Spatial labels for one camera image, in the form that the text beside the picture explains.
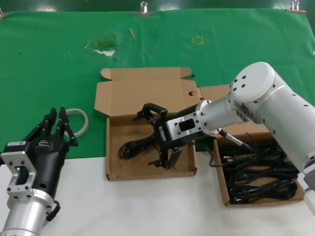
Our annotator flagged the silver binder clip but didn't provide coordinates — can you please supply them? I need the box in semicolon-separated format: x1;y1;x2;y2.
286;0;307;15
134;1;155;17

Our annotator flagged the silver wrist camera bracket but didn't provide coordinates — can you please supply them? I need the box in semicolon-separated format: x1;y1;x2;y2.
0;151;37;197
166;112;206;142

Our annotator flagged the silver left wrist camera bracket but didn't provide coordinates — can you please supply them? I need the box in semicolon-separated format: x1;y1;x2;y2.
0;151;37;197

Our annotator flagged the black power cable with plug prongs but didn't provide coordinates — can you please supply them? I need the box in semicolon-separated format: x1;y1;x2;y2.
221;152;293;177

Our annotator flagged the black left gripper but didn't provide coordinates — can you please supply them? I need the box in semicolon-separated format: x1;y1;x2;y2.
6;107;79;198

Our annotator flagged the cardboard box with plain lid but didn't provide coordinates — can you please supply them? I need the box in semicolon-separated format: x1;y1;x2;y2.
196;83;306;207

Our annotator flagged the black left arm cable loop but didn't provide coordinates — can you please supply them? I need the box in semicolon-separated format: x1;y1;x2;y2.
45;200;61;222

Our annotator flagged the green table cloth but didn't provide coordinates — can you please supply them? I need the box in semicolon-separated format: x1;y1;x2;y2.
0;8;315;168

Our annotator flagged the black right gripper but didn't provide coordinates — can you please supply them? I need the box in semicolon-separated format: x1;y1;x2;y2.
132;103;218;170

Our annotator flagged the cardboard box with round hole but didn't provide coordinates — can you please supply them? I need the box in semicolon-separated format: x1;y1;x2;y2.
94;67;201;182

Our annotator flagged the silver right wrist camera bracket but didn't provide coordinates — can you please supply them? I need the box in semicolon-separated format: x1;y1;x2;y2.
166;112;206;142

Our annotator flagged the clear tape roll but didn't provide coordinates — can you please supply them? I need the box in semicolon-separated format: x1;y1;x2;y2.
65;108;89;137

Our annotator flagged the black power cable with zip tie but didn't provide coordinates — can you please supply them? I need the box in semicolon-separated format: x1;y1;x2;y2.
118;134;160;160

